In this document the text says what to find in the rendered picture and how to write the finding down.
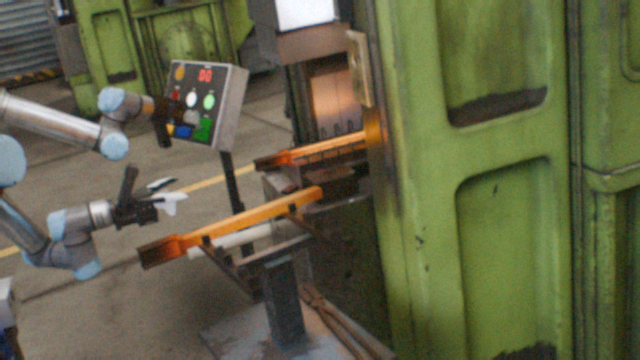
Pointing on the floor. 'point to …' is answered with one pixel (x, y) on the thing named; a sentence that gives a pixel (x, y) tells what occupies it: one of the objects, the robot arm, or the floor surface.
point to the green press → (149, 44)
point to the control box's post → (234, 198)
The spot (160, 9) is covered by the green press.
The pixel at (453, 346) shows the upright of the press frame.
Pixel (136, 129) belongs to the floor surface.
